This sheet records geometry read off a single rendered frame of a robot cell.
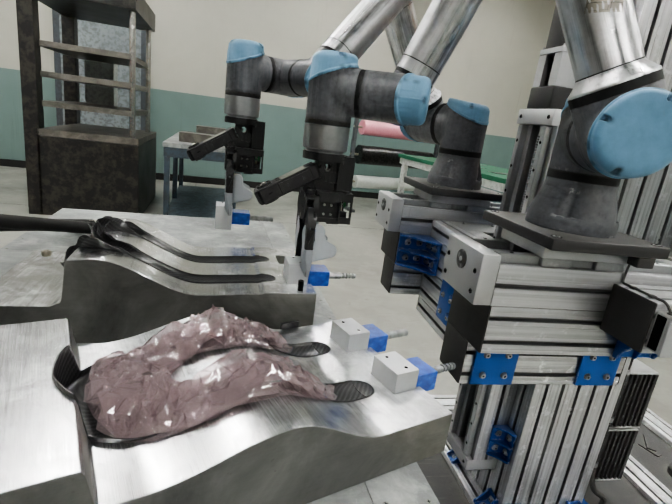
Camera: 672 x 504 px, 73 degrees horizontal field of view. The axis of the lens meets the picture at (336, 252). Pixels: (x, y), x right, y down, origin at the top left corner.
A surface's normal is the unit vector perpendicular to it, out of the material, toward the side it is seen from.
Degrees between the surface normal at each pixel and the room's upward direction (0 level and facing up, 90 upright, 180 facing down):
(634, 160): 96
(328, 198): 90
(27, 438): 0
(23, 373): 0
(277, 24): 90
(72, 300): 90
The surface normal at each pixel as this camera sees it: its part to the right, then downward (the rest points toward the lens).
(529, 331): 0.18, 0.29
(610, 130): -0.18, 0.36
